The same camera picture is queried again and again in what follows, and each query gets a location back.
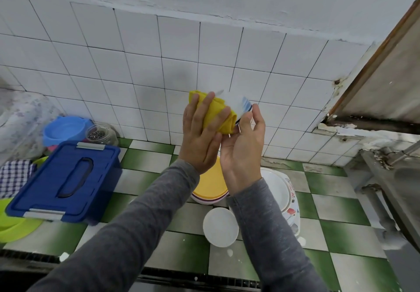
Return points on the glass jar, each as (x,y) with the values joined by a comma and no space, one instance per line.
(102,134)

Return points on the clear plastic bag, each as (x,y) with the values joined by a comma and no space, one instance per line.
(23,124)

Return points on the stack of small white bowls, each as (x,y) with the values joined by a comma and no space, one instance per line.
(220,227)

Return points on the blue plastic box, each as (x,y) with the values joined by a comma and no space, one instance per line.
(62,183)

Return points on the person's right hand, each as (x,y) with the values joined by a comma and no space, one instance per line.
(241,158)

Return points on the lime green plastic bowl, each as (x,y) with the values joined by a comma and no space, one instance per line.
(16,226)

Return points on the person's left hand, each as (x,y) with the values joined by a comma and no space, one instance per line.
(200,143)

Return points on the metal faucet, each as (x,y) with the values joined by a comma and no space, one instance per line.
(403,154)

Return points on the person's right forearm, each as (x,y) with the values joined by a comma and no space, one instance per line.
(275,246)

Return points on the blue plastic bowl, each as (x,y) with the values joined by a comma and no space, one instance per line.
(65,130)

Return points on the blue white checked cloth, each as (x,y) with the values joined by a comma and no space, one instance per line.
(14,177)

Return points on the stainless steel sink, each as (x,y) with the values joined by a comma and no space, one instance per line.
(394,190)

